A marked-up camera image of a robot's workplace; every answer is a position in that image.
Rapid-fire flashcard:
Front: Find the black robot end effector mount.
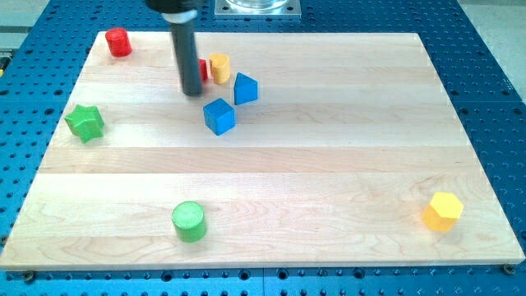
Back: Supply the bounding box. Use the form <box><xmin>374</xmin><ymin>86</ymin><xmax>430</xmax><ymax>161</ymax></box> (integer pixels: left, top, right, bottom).
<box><xmin>145</xmin><ymin>0</ymin><xmax>200</xmax><ymax>14</ymax></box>

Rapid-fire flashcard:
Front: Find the red cylinder block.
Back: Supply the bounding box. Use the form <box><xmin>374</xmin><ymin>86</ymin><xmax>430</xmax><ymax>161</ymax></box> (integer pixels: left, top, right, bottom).
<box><xmin>104</xmin><ymin>27</ymin><xmax>132</xmax><ymax>58</ymax></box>

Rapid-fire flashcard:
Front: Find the green star block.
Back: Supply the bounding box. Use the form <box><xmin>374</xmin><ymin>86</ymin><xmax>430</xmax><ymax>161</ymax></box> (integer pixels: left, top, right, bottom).
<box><xmin>64</xmin><ymin>104</ymin><xmax>104</xmax><ymax>144</ymax></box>

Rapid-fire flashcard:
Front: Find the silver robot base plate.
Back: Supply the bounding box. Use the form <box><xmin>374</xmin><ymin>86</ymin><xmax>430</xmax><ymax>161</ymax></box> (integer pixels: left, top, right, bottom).
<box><xmin>214</xmin><ymin>0</ymin><xmax>302</xmax><ymax>19</ymax></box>

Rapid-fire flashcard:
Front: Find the yellow hexagon block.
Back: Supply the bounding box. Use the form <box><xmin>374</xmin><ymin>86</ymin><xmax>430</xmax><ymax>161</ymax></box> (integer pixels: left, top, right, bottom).
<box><xmin>421</xmin><ymin>192</ymin><xmax>464</xmax><ymax>232</ymax></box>

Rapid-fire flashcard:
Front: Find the blue triangle block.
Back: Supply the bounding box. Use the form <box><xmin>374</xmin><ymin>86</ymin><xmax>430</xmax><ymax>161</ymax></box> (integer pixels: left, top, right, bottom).
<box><xmin>233</xmin><ymin>72</ymin><xmax>258</xmax><ymax>105</ymax></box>

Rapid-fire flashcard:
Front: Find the light wooden board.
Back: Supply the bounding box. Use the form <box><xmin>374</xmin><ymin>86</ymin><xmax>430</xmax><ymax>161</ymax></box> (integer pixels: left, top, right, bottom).
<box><xmin>1</xmin><ymin>32</ymin><xmax>524</xmax><ymax>271</ymax></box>

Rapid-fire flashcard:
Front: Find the yellow cylinder block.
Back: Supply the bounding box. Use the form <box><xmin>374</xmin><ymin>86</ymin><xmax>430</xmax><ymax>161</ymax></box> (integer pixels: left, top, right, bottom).
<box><xmin>209</xmin><ymin>53</ymin><xmax>231</xmax><ymax>85</ymax></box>

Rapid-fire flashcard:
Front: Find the green cylinder block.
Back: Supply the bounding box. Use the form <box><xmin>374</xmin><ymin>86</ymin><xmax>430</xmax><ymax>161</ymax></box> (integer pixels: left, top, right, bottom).
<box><xmin>171</xmin><ymin>201</ymin><xmax>207</xmax><ymax>243</ymax></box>

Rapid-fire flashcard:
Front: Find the red star block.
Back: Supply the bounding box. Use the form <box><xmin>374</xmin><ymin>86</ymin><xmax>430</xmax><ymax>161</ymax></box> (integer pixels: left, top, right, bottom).
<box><xmin>198</xmin><ymin>58</ymin><xmax>208</xmax><ymax>81</ymax></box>

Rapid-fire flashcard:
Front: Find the blue perforated metal table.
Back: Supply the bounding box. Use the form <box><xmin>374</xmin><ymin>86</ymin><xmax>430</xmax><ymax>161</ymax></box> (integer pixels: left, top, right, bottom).
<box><xmin>1</xmin><ymin>1</ymin><xmax>525</xmax><ymax>295</ymax></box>

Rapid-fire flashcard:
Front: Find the blue cube block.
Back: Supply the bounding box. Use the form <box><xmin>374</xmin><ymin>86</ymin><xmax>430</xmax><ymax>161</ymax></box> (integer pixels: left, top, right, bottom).
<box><xmin>203</xmin><ymin>98</ymin><xmax>236</xmax><ymax>136</ymax></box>

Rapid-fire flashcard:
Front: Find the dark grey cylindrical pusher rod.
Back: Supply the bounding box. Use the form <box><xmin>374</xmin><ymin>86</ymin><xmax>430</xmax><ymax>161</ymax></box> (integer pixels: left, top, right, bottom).
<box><xmin>162</xmin><ymin>9</ymin><xmax>202</xmax><ymax>97</ymax></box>

